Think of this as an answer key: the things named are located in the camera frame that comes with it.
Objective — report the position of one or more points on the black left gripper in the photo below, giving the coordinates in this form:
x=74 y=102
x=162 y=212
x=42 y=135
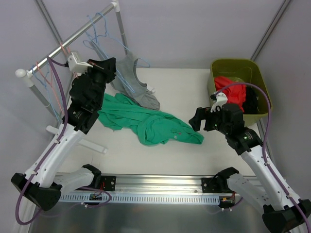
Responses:
x=104 y=69

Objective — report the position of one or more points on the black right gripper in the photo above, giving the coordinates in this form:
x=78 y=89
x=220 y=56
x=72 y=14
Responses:
x=208 y=119

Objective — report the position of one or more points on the red tank top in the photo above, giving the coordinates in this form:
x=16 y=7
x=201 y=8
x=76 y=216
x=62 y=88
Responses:
x=235 y=94

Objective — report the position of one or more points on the black tank top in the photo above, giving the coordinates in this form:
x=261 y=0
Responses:
x=251 y=103

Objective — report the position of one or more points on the green tank top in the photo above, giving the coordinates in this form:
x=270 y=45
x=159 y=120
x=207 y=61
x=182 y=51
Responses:
x=152 y=127

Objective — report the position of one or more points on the light blue wire hanger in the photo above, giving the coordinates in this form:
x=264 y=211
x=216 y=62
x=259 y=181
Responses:
x=44 y=83

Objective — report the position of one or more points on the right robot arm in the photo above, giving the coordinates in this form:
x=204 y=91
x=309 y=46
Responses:
x=282 y=210

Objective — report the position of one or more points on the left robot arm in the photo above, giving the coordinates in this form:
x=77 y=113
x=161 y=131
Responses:
x=39 y=183

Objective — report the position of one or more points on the grey tank top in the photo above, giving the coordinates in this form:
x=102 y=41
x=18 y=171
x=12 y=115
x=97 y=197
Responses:
x=144 y=94

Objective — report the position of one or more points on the olive green plastic basket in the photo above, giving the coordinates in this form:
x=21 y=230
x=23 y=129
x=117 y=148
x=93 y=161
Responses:
x=241 y=70

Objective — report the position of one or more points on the silver clothes rack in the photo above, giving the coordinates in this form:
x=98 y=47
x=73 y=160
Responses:
x=26 y=76

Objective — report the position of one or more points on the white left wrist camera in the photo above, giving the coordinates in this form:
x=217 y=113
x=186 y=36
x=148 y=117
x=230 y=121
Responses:
x=76 y=64

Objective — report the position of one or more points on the aluminium rail with cable duct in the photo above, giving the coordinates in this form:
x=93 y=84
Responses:
x=156 y=189

